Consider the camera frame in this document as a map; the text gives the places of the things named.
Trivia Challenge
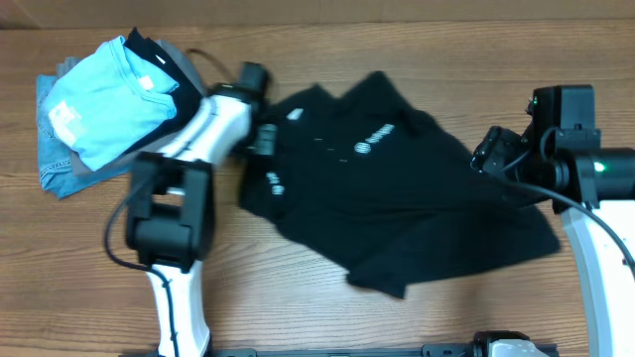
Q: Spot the black polo shirt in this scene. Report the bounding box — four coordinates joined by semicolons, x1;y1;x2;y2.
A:
239;71;561;298

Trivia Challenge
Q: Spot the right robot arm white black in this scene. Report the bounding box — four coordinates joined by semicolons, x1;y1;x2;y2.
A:
470;84;634;356

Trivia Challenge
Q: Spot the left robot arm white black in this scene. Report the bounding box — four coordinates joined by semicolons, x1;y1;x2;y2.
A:
126;83;267;356

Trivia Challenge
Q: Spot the black folded garment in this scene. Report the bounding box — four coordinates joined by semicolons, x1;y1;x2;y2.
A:
121;27;204;155

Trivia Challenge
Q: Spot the grey folded garment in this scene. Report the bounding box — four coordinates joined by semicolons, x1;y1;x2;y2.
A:
69;40;205;177

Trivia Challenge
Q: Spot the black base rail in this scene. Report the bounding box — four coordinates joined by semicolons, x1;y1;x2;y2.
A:
118;341;562;357

